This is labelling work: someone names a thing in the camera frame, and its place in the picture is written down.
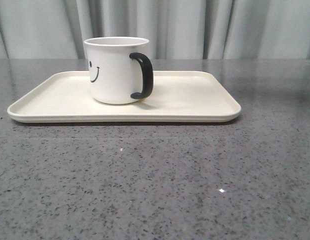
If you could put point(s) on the grey-white pleated curtain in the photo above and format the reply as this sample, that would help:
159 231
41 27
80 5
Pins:
176 29

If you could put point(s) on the white smiley mug black handle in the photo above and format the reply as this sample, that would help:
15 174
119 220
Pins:
119 68

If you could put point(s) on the cream rectangular plastic tray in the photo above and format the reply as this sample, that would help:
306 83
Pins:
178 96

